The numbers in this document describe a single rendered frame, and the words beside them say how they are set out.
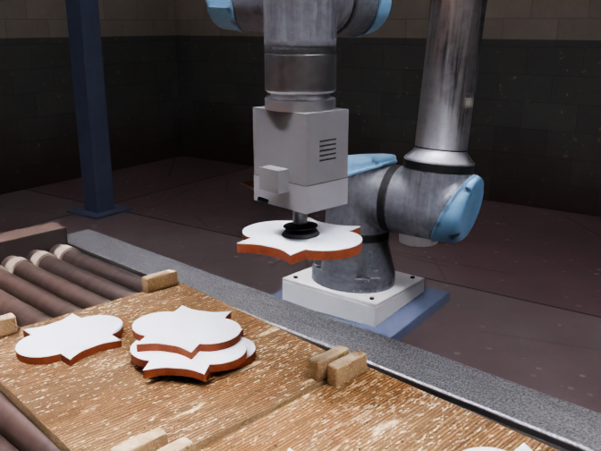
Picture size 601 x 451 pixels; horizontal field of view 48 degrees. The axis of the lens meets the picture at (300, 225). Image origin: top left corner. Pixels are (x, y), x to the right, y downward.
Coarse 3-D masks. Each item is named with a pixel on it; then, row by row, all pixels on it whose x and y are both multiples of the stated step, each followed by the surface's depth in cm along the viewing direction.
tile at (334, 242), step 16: (256, 224) 81; (272, 224) 81; (320, 224) 80; (256, 240) 74; (272, 240) 74; (288, 240) 74; (304, 240) 74; (320, 240) 74; (336, 240) 74; (352, 240) 73; (272, 256) 72; (288, 256) 70; (304, 256) 71; (320, 256) 71; (336, 256) 71
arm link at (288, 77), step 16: (272, 64) 69; (288, 64) 68; (304, 64) 67; (320, 64) 68; (272, 80) 69; (288, 80) 68; (304, 80) 68; (320, 80) 68; (272, 96) 71; (288, 96) 69; (304, 96) 69; (320, 96) 70
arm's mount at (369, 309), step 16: (304, 272) 127; (400, 272) 130; (288, 288) 123; (304, 288) 120; (320, 288) 118; (400, 288) 121; (416, 288) 125; (304, 304) 121; (320, 304) 119; (336, 304) 117; (352, 304) 115; (368, 304) 113; (384, 304) 115; (400, 304) 121; (352, 320) 116; (368, 320) 114
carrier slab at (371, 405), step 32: (352, 384) 83; (384, 384) 83; (288, 416) 76; (320, 416) 76; (352, 416) 76; (384, 416) 76; (416, 416) 76; (448, 416) 76; (480, 416) 76; (224, 448) 70; (256, 448) 70; (320, 448) 70; (352, 448) 70; (384, 448) 70; (416, 448) 70; (448, 448) 70; (512, 448) 70; (544, 448) 70
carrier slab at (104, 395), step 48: (192, 288) 113; (288, 336) 95; (0, 384) 84; (48, 384) 83; (96, 384) 83; (144, 384) 83; (192, 384) 83; (240, 384) 83; (288, 384) 83; (48, 432) 74; (96, 432) 73; (144, 432) 73; (192, 432) 73
